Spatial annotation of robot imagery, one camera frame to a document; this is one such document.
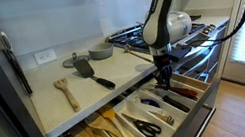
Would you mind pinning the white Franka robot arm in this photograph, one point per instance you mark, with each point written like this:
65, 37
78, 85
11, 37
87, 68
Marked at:
161, 21

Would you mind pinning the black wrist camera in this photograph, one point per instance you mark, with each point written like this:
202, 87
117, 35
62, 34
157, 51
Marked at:
180, 53

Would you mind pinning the long wooden spatula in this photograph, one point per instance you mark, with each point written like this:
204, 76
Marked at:
96, 122

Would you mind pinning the black kitchen scissors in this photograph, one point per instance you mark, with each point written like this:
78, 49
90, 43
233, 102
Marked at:
146, 129

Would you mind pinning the black turner spatula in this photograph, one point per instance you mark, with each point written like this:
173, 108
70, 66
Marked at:
83, 68

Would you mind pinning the grey round flat lid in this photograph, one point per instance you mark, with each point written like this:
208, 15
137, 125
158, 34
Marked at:
74, 61

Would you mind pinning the metal ladle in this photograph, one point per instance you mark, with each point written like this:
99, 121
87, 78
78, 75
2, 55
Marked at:
127, 48

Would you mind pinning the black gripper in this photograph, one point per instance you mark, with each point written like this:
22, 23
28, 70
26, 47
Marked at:
162, 63

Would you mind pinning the slotted wooden spatula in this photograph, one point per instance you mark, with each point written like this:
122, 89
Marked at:
70, 98

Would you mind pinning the dark red silicone spatula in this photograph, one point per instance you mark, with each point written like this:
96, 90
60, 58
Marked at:
184, 92

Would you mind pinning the open kitchen drawer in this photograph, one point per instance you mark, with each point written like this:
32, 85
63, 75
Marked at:
129, 109

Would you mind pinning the grey bowl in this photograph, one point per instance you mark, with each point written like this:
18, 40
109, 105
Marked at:
101, 52

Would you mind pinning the white wall outlet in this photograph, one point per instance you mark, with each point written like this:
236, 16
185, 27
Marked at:
45, 56

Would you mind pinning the wooden drawer with grey front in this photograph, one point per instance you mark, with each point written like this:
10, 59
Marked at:
190, 124

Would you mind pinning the cork bottle stopper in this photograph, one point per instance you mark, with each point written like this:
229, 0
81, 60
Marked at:
167, 119

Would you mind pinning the stainless steel gas stove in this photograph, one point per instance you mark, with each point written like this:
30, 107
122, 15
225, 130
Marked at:
130, 38

